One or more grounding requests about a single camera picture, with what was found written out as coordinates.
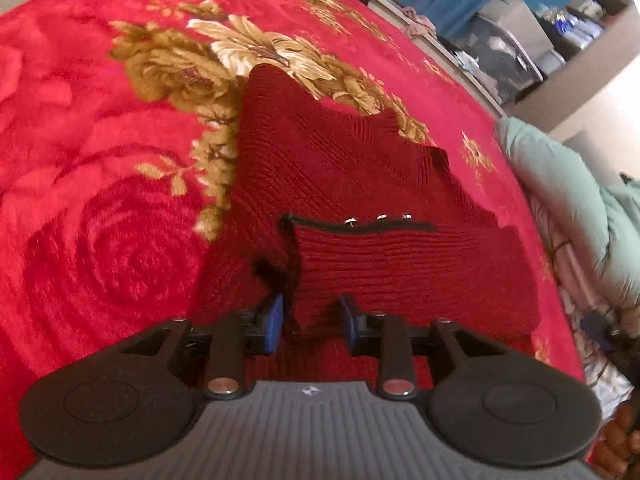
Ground dark red knit sweater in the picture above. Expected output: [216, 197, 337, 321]
[200, 64, 543, 396]

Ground person's right hand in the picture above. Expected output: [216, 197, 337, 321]
[597, 400, 640, 480]

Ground clear plastic storage bin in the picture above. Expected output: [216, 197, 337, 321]
[467, 12, 543, 103]

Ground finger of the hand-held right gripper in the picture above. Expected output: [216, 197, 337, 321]
[582, 310, 618, 353]

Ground shelf of packets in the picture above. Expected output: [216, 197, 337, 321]
[537, 0, 606, 51]

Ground grey storage box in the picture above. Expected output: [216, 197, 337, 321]
[482, 0, 566, 66]

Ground beige wardrobe panel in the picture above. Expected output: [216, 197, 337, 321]
[502, 0, 640, 146]

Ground white plastic container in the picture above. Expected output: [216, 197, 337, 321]
[537, 50, 568, 78]

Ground red floral blanket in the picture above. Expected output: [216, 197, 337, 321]
[0, 0, 588, 480]

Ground pink cloth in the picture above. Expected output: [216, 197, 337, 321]
[402, 7, 436, 36]

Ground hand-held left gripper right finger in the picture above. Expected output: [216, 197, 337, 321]
[340, 294, 501, 401]

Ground light green pillow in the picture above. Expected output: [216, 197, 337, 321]
[497, 116, 640, 311]

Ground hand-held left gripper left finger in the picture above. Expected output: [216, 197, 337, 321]
[120, 294, 285, 401]

